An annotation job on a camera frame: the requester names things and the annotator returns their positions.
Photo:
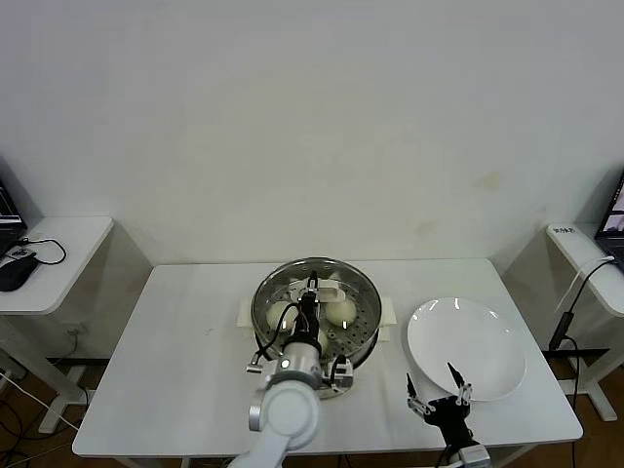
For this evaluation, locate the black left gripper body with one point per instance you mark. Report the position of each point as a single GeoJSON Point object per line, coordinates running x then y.
{"type": "Point", "coordinates": [310, 317]}

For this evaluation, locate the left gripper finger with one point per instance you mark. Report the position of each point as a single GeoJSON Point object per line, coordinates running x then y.
{"type": "Point", "coordinates": [314, 284]}

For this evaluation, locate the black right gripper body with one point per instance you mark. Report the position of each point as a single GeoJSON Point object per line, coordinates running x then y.
{"type": "Point", "coordinates": [451, 419]}

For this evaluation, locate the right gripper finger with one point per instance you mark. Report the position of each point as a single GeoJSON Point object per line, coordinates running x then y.
{"type": "Point", "coordinates": [411, 387]}
{"type": "Point", "coordinates": [457, 375]}

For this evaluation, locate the white steamed baozi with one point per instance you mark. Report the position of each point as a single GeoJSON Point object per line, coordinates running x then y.
{"type": "Point", "coordinates": [323, 342]}
{"type": "Point", "coordinates": [339, 312]}
{"type": "Point", "coordinates": [279, 314]}

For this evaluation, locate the black computer mouse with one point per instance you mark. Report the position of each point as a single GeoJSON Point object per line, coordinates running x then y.
{"type": "Point", "coordinates": [14, 275]}

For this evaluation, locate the pale left robot arm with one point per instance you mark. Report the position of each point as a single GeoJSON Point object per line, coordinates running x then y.
{"type": "Point", "coordinates": [287, 409]}

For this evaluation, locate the perforated steel steamer basket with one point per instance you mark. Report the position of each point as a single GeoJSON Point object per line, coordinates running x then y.
{"type": "Point", "coordinates": [358, 360]}

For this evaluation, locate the steel steamer pot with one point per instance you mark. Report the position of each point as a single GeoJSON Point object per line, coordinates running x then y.
{"type": "Point", "coordinates": [387, 317]}

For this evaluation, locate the round white plate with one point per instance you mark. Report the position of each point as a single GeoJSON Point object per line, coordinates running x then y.
{"type": "Point", "coordinates": [463, 341]}

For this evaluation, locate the black laptop with charger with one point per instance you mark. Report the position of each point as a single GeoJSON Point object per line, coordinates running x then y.
{"type": "Point", "coordinates": [612, 219]}

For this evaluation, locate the white side table with mouse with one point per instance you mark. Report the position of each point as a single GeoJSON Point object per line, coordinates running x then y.
{"type": "Point", "coordinates": [73, 244]}

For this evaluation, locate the small printed code tag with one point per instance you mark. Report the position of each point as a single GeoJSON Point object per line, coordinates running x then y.
{"type": "Point", "coordinates": [19, 253]}

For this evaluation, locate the black laptop beside mouse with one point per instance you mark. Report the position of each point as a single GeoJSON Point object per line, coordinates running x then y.
{"type": "Point", "coordinates": [7, 209]}

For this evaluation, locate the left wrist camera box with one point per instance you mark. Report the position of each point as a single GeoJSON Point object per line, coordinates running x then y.
{"type": "Point", "coordinates": [343, 375]}

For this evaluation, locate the white wall socket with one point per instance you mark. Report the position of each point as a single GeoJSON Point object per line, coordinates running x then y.
{"type": "Point", "coordinates": [73, 331]}

